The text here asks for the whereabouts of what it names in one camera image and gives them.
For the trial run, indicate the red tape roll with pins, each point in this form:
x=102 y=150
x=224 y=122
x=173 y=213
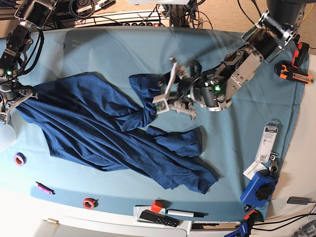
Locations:
x=90 y=203

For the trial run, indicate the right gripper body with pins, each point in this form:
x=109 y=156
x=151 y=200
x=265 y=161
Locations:
x=11 y=97

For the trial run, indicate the white plastic cup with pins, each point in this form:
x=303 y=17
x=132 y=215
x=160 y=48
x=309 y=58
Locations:
x=7 y=136

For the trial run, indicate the blue box black knob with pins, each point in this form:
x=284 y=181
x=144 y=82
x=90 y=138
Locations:
x=259 y=190

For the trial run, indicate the keys with carabiner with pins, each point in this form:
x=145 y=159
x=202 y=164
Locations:
x=273 y=168

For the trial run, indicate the black remote control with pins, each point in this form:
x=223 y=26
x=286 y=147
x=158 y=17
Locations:
x=159 y=218

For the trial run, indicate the blue t-shirt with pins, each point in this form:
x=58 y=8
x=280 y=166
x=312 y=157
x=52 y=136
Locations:
x=89 y=121

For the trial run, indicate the white paper card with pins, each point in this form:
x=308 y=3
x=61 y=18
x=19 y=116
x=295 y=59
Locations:
x=253 y=169

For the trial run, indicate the blue spring clamp bottom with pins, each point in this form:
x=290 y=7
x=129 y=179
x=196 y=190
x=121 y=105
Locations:
x=244 y=229

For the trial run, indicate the light blue table cloth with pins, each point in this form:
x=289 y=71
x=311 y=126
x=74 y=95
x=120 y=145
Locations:
x=230 y=138

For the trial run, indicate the red cube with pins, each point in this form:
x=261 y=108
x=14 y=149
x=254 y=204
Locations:
x=156 y=206

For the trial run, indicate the white black marker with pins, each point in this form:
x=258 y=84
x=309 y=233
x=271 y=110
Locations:
x=185 y=213

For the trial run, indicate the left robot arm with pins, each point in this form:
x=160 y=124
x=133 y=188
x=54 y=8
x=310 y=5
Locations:
x=214 y=88

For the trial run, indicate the grey small device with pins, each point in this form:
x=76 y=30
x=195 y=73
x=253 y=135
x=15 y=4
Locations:
x=298 y=200

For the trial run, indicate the grey blister package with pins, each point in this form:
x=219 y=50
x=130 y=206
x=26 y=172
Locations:
x=267 y=141

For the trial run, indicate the pink marker pen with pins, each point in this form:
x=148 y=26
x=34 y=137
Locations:
x=45 y=188

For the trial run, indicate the purple tape roll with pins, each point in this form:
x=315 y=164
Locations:
x=20 y=159

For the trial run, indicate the orange black upright clamp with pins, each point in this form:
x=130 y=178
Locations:
x=300 y=54

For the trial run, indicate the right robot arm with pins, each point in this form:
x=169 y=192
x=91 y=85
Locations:
x=31 y=14

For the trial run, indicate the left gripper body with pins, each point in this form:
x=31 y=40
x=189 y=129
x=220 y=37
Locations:
x=169 y=99

